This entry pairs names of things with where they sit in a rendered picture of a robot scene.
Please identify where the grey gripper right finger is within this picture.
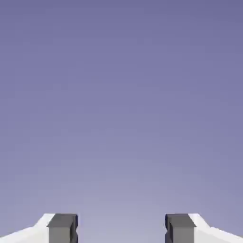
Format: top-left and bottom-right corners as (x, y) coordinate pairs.
(164, 213), (243, 243)

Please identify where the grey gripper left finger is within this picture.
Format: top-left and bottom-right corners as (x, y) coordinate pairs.
(0, 213), (79, 243)

